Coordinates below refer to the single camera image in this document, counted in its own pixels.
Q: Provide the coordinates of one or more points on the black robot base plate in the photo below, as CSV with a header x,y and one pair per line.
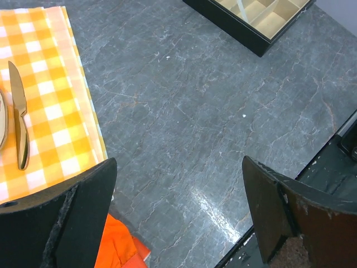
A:
x,y
332,171

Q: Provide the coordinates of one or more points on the orange boxer underwear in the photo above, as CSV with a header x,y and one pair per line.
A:
x,y
118,248

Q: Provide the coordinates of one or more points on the beige decorated plate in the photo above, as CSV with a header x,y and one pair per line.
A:
x,y
4,119

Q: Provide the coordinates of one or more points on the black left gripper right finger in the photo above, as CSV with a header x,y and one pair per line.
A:
x,y
295,224

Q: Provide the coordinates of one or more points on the gold table knife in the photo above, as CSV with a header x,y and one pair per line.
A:
x,y
19,111

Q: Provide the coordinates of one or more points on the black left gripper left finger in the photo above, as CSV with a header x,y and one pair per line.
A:
x,y
60,226

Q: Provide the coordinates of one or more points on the orange checkered tablecloth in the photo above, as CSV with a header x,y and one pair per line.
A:
x,y
64,133

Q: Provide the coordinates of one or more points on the black compartment storage box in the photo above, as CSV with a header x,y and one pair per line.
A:
x,y
256,24

